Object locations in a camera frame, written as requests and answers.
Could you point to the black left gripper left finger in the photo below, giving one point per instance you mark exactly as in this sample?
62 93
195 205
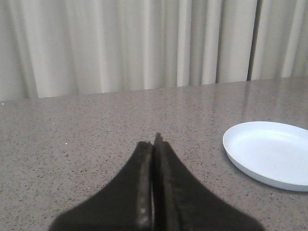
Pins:
124 204

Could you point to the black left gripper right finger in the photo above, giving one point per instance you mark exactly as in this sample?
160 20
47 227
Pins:
182 203

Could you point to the light blue round plate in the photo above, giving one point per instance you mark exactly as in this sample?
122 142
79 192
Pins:
273 153

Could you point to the white pleated curtain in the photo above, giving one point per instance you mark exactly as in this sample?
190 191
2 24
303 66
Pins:
61 47

